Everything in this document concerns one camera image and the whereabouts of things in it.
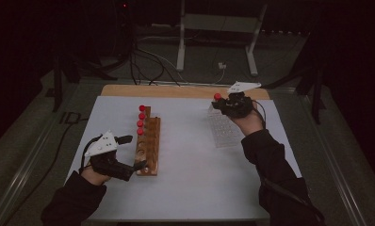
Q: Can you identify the person's left hand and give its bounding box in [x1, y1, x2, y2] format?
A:
[80, 164, 112, 186]

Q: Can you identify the black stand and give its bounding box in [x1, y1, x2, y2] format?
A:
[260, 31, 327, 125]
[51, 51, 118, 113]

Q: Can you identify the hand-held gripper cable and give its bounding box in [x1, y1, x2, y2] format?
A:
[251, 99, 327, 226]
[79, 135, 104, 174]

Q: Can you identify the white plug with cable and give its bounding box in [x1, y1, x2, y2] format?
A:
[211, 61, 228, 85]

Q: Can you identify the long black floor cable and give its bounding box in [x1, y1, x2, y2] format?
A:
[3, 117, 90, 226]

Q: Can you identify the grey metal stand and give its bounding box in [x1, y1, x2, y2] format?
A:
[175, 0, 269, 77]

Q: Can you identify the left hand-held gripper cable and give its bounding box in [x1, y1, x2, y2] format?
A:
[79, 135, 104, 174]

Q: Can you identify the wooden test tube rack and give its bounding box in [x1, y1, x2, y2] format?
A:
[134, 105, 162, 177]

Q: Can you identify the right hand-held gripper cable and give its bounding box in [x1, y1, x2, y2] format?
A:
[251, 99, 327, 226]

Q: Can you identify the bundle of black floor cables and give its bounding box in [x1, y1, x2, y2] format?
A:
[125, 34, 184, 87]

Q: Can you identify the person's right hand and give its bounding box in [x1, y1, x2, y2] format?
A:
[230, 106, 266, 137]

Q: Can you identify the aluminium rail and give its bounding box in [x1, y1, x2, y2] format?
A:
[0, 121, 57, 226]
[300, 93, 369, 226]

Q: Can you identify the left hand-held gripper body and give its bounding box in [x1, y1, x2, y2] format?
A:
[84, 130, 137, 183]

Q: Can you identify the white table mat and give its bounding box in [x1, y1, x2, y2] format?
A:
[63, 95, 302, 222]

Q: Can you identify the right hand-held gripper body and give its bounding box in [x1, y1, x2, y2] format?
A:
[221, 81, 262, 120]

